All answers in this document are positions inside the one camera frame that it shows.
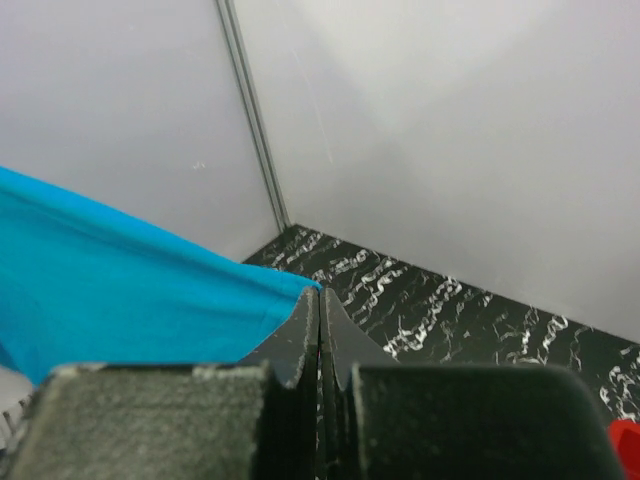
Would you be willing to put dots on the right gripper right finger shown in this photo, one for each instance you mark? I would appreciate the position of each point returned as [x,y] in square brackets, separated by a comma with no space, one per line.
[386,420]

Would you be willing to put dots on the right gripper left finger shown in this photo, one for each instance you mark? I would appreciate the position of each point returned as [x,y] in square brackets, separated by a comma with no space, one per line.
[254,419]

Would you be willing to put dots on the blue t-shirt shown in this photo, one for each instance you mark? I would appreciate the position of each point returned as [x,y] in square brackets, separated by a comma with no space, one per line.
[82,282]

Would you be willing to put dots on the red plastic bin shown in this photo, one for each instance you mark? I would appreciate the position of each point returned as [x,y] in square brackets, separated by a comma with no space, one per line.
[625,437]

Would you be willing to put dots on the left aluminium frame post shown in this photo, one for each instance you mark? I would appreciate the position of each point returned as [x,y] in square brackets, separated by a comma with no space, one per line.
[240,62]

